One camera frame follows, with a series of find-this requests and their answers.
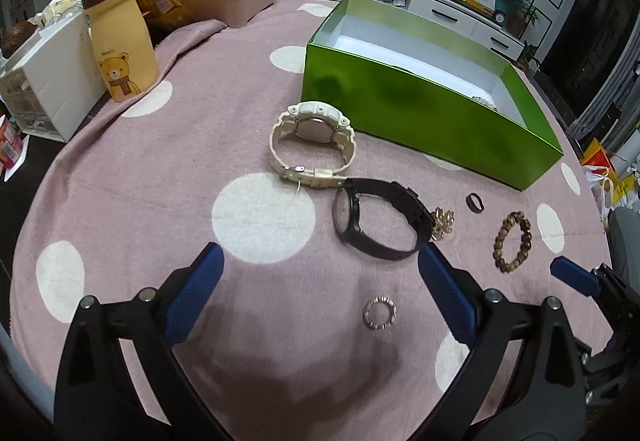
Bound yellow bear bottle pouch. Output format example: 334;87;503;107
82;0;160;103

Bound silver beaded ring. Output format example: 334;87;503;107
363;297;397;331

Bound gold cluster trinket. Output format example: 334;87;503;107
429;207;456;242

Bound white drawer organizer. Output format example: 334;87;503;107
0;13;108;143

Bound brown bead bracelet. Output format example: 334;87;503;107
494;212;532;272

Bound black wristwatch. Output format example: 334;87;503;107
333;177;435;262

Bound red snack packets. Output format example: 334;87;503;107
0;116;26;172

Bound yellow snack packet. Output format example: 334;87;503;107
135;0;196;22

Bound yellow paper bag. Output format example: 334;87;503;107
582;138;613;169

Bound pink dotted tablecloth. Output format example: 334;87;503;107
9;0;621;441

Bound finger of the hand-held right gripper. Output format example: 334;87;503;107
550;257;635;337
570;331;637;409

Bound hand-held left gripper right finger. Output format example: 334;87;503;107
417;242;588;441

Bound green cardboard box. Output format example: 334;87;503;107
301;0;565;192

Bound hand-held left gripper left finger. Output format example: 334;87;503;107
54;242;236;441

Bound white plastic bag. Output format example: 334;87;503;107
585;166;621;222

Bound cream wristwatch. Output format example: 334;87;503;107
270;101;357;189

